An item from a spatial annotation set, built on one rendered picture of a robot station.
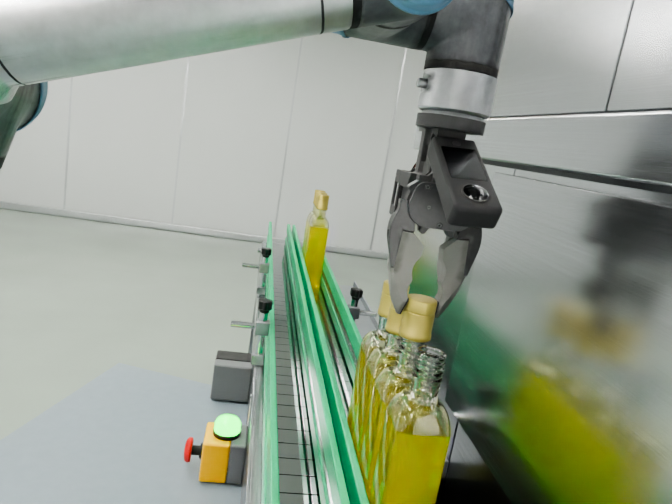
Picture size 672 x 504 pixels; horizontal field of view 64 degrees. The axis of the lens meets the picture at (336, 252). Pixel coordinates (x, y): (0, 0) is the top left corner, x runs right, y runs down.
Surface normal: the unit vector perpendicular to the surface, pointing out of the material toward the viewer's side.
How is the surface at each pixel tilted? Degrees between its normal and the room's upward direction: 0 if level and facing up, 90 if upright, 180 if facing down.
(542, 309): 90
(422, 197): 90
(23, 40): 113
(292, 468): 0
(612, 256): 90
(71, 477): 0
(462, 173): 32
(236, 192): 90
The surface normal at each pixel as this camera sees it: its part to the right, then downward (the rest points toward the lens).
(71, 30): 0.19, 0.59
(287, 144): 0.12, 0.22
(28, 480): 0.16, -0.97
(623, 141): -0.98, -0.13
